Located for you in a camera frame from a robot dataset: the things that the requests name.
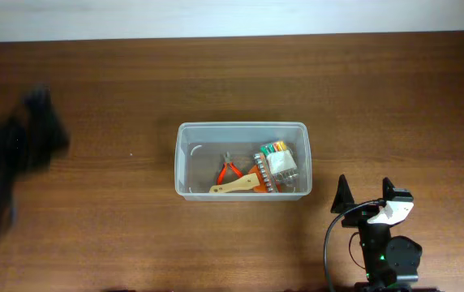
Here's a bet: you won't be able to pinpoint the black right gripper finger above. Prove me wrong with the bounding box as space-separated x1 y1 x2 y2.
382 178 414 203
330 174 356 214

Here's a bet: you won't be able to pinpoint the pack of AA batteries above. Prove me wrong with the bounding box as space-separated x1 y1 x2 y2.
260 140 299 187

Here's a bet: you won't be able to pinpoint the orange scraper wooden handle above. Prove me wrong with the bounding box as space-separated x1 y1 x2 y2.
209 165 260 193

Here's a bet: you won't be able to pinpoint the red handled cutting pliers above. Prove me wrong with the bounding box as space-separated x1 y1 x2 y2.
217 152 243 185

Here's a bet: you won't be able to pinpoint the clear plastic storage box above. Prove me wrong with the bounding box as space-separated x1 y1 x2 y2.
174 122 312 201

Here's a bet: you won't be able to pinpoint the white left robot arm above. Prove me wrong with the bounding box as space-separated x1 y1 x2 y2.
0 87 70 237

